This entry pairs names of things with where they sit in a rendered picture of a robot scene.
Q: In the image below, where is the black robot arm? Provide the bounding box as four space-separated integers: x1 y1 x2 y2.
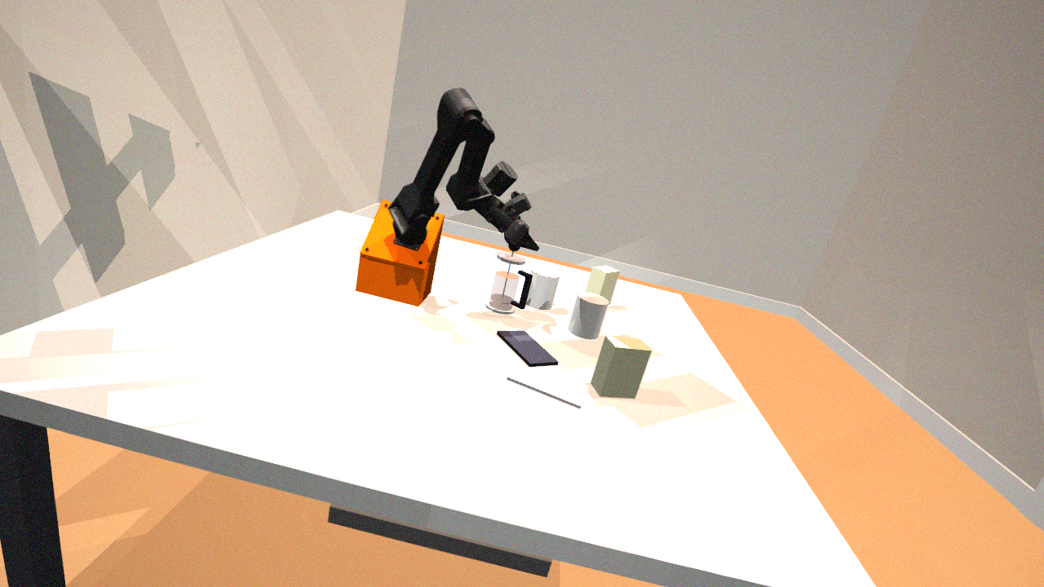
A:
387 87 532 251

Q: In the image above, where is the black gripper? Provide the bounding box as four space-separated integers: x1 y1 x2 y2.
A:
483 198 539 251

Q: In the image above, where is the grey cylinder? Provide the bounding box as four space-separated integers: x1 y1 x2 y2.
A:
568 292 609 341
526 267 560 310

